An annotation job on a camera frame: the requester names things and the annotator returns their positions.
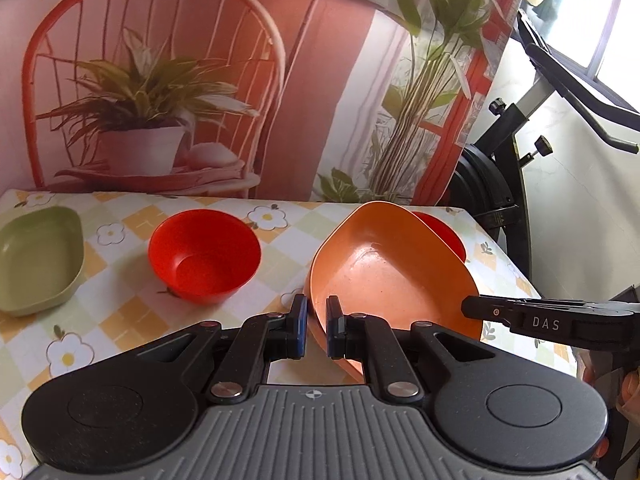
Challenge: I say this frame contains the large red bowl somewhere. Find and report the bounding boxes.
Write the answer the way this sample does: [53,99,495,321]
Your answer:
[148,208,262,304]

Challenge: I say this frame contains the green square plate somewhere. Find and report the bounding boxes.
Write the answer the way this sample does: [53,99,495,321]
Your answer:
[1,206,85,318]

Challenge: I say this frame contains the checkered floral tablecloth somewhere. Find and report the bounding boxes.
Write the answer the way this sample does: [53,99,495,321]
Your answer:
[0,187,586,480]

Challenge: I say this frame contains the small red bowl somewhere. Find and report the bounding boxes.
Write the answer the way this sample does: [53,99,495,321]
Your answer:
[413,211,466,262]

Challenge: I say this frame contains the black exercise bike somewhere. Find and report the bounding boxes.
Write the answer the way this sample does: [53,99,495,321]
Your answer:
[439,10,639,276]

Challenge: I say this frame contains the printed room backdrop cloth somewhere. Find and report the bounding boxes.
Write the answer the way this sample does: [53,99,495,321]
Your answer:
[1,0,522,205]

